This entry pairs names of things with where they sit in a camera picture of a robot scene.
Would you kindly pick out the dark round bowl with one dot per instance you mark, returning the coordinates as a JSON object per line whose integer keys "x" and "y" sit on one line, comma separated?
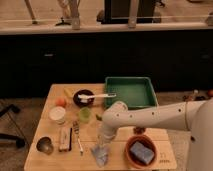
{"x": 83, "y": 102}

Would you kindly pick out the white round container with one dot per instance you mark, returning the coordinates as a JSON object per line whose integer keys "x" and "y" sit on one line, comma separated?
{"x": 57, "y": 114}

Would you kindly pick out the metal fork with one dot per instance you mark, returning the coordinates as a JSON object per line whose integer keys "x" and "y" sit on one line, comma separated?
{"x": 76, "y": 130}

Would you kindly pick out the blue sponge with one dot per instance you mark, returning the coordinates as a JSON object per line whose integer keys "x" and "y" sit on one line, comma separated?
{"x": 142, "y": 153}

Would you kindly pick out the orange fruit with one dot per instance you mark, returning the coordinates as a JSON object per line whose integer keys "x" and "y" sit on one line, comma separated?
{"x": 60, "y": 102}

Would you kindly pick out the white spatula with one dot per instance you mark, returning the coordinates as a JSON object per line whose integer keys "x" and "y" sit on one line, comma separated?
{"x": 110, "y": 95}

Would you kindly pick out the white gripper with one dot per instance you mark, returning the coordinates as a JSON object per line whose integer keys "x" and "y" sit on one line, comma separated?
{"x": 103, "y": 141}

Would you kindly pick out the green cup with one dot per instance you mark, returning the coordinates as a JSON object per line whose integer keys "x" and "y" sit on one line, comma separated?
{"x": 84, "y": 114}

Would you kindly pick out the light blue towel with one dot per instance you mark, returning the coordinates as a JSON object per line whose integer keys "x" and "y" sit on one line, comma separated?
{"x": 100, "y": 154}

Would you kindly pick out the terracotta bowl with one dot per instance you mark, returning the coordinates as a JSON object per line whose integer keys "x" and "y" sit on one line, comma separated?
{"x": 147, "y": 142}

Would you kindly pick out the wooden brush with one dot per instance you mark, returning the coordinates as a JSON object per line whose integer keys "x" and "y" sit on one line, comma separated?
{"x": 65, "y": 139}

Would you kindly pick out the small metal cup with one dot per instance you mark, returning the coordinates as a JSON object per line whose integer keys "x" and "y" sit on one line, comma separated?
{"x": 44, "y": 145}

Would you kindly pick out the green plastic tray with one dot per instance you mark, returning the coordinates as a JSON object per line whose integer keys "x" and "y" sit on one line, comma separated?
{"x": 135, "y": 92}

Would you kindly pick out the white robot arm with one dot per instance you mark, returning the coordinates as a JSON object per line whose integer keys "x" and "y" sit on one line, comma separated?
{"x": 193, "y": 116}

